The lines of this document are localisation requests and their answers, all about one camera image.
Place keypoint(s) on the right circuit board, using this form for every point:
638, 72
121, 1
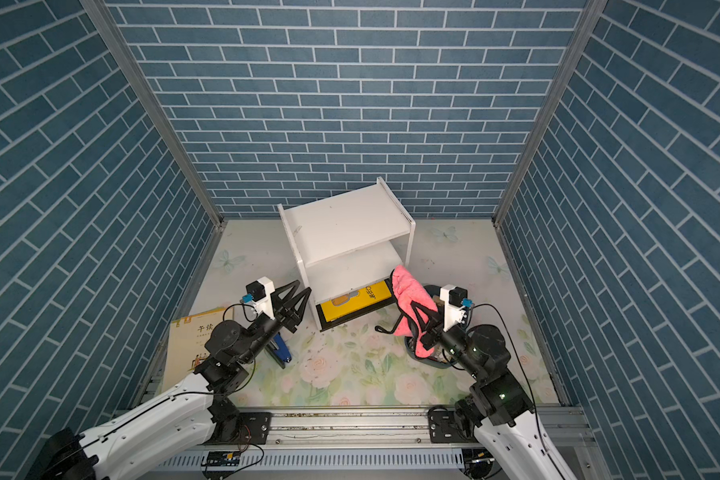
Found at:
478, 464

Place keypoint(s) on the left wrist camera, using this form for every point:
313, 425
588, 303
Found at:
259, 296

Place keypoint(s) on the beige textbook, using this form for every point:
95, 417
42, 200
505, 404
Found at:
186, 345

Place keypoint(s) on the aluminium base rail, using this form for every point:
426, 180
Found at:
297, 441

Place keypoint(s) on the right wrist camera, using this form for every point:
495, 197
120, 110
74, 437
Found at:
457, 306

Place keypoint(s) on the yellow book under shelf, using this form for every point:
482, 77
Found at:
355, 304

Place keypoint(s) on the left circuit board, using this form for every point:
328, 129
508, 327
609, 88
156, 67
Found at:
225, 460

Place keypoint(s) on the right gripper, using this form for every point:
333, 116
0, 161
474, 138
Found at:
434, 331

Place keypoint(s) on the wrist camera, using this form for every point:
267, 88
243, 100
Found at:
259, 296
457, 306

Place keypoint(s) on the circuit board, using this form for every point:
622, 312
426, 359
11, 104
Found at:
225, 460
478, 464

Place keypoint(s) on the blue stapler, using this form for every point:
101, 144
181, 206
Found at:
279, 351

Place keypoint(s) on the white two-tier bookshelf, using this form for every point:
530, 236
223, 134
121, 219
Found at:
347, 242

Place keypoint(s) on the pink and grey cloth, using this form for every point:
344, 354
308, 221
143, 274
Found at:
406, 289

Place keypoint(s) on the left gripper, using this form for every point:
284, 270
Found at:
285, 315

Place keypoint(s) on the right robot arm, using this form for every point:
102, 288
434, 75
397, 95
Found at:
498, 413

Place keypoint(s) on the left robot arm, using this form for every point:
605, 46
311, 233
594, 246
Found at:
187, 414

